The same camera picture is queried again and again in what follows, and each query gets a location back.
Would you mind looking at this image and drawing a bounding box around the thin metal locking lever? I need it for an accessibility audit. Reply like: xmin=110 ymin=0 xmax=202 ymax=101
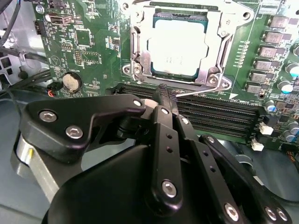
xmin=175 ymin=85 xmax=232 ymax=98

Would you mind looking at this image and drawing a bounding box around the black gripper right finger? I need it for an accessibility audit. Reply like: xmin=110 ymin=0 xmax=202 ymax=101
xmin=168 ymin=91 xmax=294 ymax=224

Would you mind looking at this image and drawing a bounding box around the metal socket cover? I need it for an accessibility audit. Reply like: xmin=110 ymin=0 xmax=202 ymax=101
xmin=130 ymin=2 xmax=234 ymax=84

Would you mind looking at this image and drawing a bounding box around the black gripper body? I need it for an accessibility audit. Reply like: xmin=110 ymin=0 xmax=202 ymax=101
xmin=43 ymin=144 xmax=221 ymax=224

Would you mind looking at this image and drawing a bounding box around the silver square CPU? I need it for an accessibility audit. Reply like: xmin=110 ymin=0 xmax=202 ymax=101
xmin=146 ymin=14 xmax=210 ymax=79

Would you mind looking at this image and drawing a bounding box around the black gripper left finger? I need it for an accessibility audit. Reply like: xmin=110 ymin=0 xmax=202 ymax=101
xmin=19 ymin=83 xmax=184 ymax=211

